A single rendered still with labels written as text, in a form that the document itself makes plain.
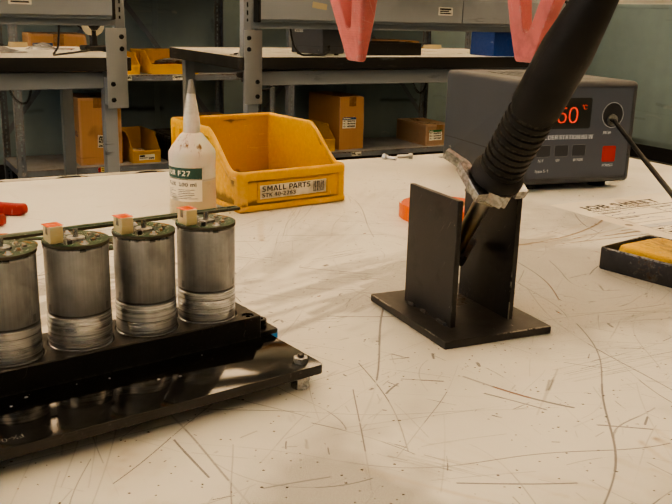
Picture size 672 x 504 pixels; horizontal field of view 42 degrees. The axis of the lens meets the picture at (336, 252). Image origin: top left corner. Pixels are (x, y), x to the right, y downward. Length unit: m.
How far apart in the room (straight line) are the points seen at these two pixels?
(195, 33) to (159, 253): 4.69
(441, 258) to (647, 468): 0.15
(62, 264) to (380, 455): 0.14
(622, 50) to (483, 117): 5.55
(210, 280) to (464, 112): 0.53
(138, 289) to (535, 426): 0.16
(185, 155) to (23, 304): 0.30
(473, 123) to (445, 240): 0.43
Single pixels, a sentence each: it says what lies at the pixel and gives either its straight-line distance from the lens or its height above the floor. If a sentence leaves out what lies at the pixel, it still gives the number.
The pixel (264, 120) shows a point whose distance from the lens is 0.79.
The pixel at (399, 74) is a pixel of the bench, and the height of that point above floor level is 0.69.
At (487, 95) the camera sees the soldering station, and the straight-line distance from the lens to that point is 0.82.
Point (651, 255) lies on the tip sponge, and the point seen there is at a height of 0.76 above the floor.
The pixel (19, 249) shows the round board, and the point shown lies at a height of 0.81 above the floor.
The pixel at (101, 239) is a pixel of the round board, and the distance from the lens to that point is 0.34.
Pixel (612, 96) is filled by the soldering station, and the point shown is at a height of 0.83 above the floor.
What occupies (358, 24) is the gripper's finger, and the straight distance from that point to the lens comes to 0.40.
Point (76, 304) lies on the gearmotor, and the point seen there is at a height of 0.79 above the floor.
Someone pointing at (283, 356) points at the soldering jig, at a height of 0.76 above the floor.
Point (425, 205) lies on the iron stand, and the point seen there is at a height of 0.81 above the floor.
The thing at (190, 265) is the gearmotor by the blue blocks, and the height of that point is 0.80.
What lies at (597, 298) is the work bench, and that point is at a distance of 0.50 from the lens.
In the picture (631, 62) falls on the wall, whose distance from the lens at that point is 6.31.
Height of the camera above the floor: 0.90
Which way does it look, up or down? 16 degrees down
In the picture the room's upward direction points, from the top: 2 degrees clockwise
